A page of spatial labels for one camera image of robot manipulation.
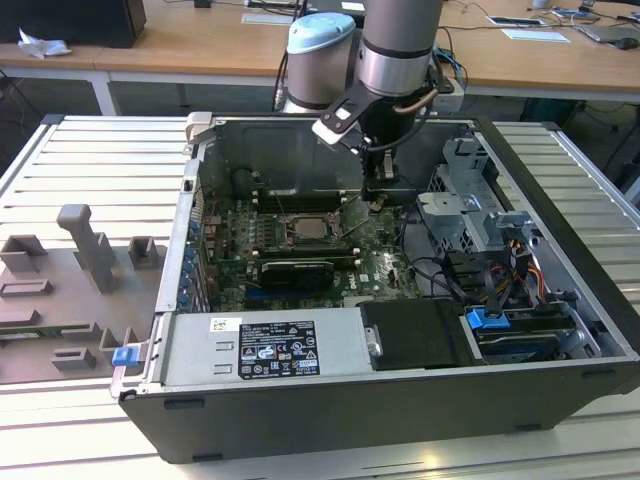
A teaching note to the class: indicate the blue case latch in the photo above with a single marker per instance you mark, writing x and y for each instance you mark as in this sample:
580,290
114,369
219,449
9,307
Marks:
124,357

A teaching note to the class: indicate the black round board component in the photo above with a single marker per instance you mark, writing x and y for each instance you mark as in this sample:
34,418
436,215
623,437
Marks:
242,179

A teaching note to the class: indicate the grey parts rack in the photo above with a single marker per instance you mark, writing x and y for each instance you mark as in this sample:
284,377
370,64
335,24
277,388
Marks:
75,300

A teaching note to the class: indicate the grey power supply unit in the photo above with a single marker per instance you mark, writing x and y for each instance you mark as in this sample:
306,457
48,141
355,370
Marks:
195,350

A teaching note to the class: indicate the black box on desk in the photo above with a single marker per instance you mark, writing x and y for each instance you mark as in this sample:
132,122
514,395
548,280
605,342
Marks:
65,22

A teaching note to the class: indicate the white paper sheet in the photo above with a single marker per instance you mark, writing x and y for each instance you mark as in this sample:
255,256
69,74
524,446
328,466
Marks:
535,35

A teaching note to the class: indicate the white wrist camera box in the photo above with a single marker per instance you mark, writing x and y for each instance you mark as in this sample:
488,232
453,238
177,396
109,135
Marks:
340,122

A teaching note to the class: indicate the green RAM stick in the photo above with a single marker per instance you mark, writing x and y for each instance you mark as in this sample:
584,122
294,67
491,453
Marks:
30,331

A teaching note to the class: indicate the crumpled white paper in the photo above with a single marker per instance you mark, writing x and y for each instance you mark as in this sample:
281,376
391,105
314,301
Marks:
42,45

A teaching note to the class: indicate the open black PC case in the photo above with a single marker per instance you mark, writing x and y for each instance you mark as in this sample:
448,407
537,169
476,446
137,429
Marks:
350,415

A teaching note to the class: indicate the black RAM slot bank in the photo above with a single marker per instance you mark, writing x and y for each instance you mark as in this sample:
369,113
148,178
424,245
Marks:
310,254
300,201

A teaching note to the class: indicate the CPU socket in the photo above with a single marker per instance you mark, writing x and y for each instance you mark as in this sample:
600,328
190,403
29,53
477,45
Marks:
287,235

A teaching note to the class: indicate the grey metal drive cage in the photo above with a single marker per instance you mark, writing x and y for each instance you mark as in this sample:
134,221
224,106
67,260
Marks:
450,215

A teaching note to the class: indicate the black computer mouse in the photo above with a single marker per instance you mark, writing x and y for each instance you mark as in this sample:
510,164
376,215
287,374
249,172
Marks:
626,44

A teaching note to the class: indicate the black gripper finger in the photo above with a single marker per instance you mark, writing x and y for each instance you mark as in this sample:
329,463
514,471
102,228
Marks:
372,172

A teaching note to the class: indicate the black power supply label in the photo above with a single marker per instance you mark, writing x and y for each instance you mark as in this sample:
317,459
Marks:
280,350

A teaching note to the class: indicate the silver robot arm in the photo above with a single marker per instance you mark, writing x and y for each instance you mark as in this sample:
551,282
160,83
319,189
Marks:
395,50

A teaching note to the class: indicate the green motherboard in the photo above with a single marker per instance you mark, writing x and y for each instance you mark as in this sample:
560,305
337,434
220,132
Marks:
380,272

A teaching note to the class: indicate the grey flat desk plate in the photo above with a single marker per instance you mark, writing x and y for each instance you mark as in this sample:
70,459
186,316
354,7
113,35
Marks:
265,19

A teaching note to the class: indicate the black graphics card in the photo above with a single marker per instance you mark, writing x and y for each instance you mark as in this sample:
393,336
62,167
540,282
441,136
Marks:
297,275

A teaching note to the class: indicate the blue disk carrier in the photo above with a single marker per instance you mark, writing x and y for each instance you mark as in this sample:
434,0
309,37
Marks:
487,319

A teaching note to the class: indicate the wooden desk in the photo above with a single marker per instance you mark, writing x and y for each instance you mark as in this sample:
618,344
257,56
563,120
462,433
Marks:
200,50

